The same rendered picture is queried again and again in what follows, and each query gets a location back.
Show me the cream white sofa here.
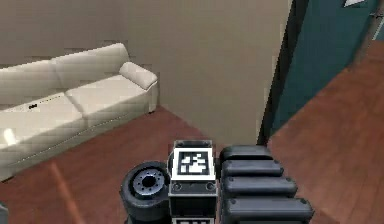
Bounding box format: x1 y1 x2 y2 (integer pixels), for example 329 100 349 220
0 42 160 183

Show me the dark teal room door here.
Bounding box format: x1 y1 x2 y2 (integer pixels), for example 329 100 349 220
257 0 381 146

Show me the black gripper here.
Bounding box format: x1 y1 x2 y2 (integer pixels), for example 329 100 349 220
119 161 172 224

